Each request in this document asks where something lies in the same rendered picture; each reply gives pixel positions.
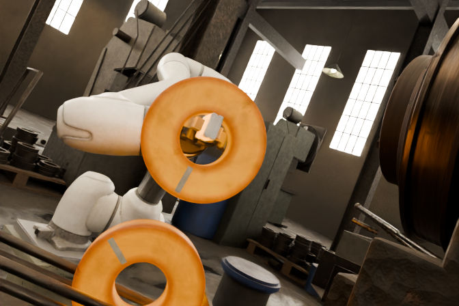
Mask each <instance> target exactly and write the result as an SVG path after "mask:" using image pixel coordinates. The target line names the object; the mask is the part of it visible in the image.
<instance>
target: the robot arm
mask: <svg viewBox="0 0 459 306"><path fill-rule="evenodd" d="M157 77H158V79H159V82H156V83H151V84H148V85H143V86H140V87H135V88H132V89H127V90H124V91H121V92H118V93H115V92H107V93H103V94H100V95H96V96H90V97H80V98H74V99H72V100H69V101H66V102H65V103H64V104H63V105H62V106H60V107H59V108H58V112H57V136H58V137H59V138H60V139H61V140H62V142H63V143H64V144H66V145H68V146H70V147H71V148H75V149H77V150H81V151H84V152H90V153H95V154H106V155H114V156H131V155H134V156H139V155H140V156H143V155H142V151H141V153H140V149H141V128H142V124H143V118H144V117H145V115H146V113H147V111H148V109H149V107H150V105H151V104H152V103H153V101H154V100H155V99H156V97H157V96H158V95H159V94H160V93H161V92H163V91H164V90H165V89H167V88H168V87H169V86H170V85H173V84H174V83H177V82H178V81H181V80H183V79H187V78H191V77H216V78H220V79H223V80H226V81H229V82H230V83H232V82H231V81H230V80H229V79H227V78H225V77H224V76H223V75H221V74H219V73H218V72H216V71H214V70H213V69H211V68H208V67H206V66H204V65H202V64H200V63H198V62H196V61H194V60H192V59H189V58H188V57H184V56H183V55H181V54H179V53H170V54H167V55H166V56H164V57H163V58H162V59H161V60H160V61H159V63H158V68H157ZM144 112H145V115H144ZM223 119H224V118H223V116H221V115H218V114H216V113H211V114H209V115H196V116H194V117H192V118H190V119H189V120H188V121H187V122H186V123H185V124H184V126H183V127H182V130H181V132H180V147H181V149H182V152H183V153H184V155H185V156H186V157H187V158H188V159H191V158H194V157H196V156H199V155H200V154H202V153H203V152H205V151H206V150H207V148H208V147H209V146H210V147H214V146H215V145H216V147H217V148H216V149H217V150H220V151H221V152H222V153H224V151H225V148H226V145H227V135H226V131H225V129H224V128H221V124H222V122H223ZM114 189H115V187H114V184H113V183H112V181H111V180H110V179H109V178H108V177H106V176H104V175H102V174H100V173H96V172H92V171H87V172H86V173H84V174H83V175H81V176H79V177H78V178H77V179H76V180H75V181H74V182H73V183H72V184H71V185H70V186H69V187H68V189H67V190H66V192H65V193H64V195H63V197H62V199H61V200H60V202H59V204H58V206H57V208H56V211H55V214H54V215H53V218H52V219H51V221H50V223H49V224H48V225H41V224H35V225H34V226H33V229H34V230H35V232H34V234H35V235H36V236H37V237H41V238H45V239H47V240H48V241H49V242H50V243H51V244H52V245H53V247H54V249H56V250H58V251H81V252H86V251H87V249H88V247H89V246H90V245H91V244H90V243H89V242H88V240H89V237H90V236H91V234H92V232H100V233H103V232H105V231H107V230H108V229H109V228H111V227H113V226H115V225H117V224H120V223H123V222H125V221H131V220H135V219H153V220H157V221H162V222H165V220H164V217H163V215H162V214H161V212H162V209H163V207H162V203H161V199H162V198H163V195H164V194H165V193H166V190H164V189H163V188H162V187H161V186H160V185H159V184H158V183H157V182H156V181H155V180H154V178H153V177H152V176H151V174H150V172H149V171H148V172H147V174H146V175H145V177H144V179H143V180H142V182H141V184H140V185H139V187H137V188H133V189H131V190H129V192H127V193H126V194H125V195H124V196H123V197H122V196H119V195H117V194H116V193H114Z"/></svg>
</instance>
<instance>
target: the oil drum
mask: <svg viewBox="0 0 459 306"><path fill-rule="evenodd" d="M216 160H218V159H217V158H216V157H215V156H213V155H212V156H211V155H208V154H205V153H202V154H200V155H199V156H198V158H197V160H196V163H195V164H198V165H207V164H210V163H213V162H215V161H216ZM229 199H230V198H228V199H225V200H223V201H218V202H215V203H209V204H198V203H193V202H189V201H184V200H182V199H180V201H179V202H178V205H177V207H176V210H175V212H174V214H173V217H172V219H171V220H172V222H173V224H175V225H176V226H178V227H179V228H180V229H182V230H184V231H186V232H188V233H190V234H193V235H196V236H199V237H201V238H205V239H208V240H212V239H213V238H214V235H215V232H216V230H217V228H218V226H219V223H220V221H221V218H222V216H223V213H224V211H225V208H226V206H227V203H228V201H229Z"/></svg>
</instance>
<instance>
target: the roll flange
mask: <svg viewBox="0 0 459 306"><path fill-rule="evenodd" d="M458 218H459V122H458V127H457V129H456V134H455V137H454V141H453V144H452V147H451V152H450V155H449V161H448V164H447V170H446V174H445V181H444V185H443V193H442V198H441V210H440V222H439V231H440V240H441V246H442V248H443V251H444V252H445V253H446V251H447V248H448V245H449V242H450V240H451V237H452V234H453V232H454V229H455V226H456V224H457V221H458Z"/></svg>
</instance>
